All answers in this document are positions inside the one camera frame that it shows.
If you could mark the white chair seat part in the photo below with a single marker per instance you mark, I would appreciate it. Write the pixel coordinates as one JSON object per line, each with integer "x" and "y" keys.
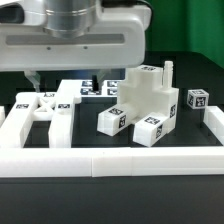
{"x": 148, "y": 89}

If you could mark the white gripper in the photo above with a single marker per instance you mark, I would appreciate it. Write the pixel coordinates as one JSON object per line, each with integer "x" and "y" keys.
{"x": 40, "y": 35}

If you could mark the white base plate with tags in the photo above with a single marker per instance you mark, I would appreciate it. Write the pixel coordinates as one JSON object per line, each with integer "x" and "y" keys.
{"x": 89, "y": 88}

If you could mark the white chair back frame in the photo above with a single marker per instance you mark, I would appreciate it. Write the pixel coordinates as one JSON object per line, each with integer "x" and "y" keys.
{"x": 56, "y": 107}

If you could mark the white U-shaped obstacle fence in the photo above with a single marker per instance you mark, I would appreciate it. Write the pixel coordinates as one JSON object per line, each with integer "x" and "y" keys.
{"x": 16, "y": 161}

